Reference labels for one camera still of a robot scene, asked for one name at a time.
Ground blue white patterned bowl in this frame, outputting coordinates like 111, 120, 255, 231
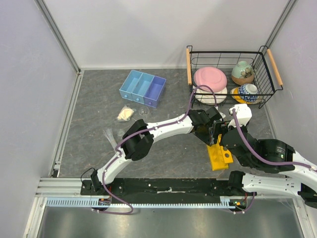
238, 83, 258, 102

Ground bag of beige powder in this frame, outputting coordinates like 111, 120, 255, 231
116, 105, 136, 122

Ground small clear glass vial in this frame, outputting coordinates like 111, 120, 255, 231
117, 129, 125, 138

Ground blue three-compartment drawer box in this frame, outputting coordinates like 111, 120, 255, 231
119, 70, 166, 108

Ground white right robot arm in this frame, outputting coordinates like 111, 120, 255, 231
209, 121, 317, 208

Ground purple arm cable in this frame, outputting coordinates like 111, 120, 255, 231
101, 85, 219, 214
232, 110, 317, 215

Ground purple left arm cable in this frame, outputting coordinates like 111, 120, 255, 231
101, 85, 219, 214

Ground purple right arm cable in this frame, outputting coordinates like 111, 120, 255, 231
232, 110, 317, 215

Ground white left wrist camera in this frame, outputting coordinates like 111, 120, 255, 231
215, 106, 226, 119

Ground yellow test tube rack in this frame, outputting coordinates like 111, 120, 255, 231
207, 135, 233, 171

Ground pink plate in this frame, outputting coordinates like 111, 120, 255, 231
194, 66, 227, 92

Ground clear plastic dropper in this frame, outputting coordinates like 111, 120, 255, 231
103, 128, 117, 151

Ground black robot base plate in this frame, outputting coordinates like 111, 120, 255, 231
80, 171, 258, 203

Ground clear glass beaker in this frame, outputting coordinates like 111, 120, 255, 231
139, 106, 150, 117

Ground green brown ceramic bowl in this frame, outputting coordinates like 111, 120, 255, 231
231, 61, 254, 85

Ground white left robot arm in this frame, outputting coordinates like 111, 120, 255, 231
90, 107, 225, 195

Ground white plate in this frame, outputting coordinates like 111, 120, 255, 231
195, 87, 228, 105

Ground black wire basket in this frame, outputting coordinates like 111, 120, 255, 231
186, 45, 283, 108

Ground white slotted cable duct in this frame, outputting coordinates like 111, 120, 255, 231
46, 197, 235, 209

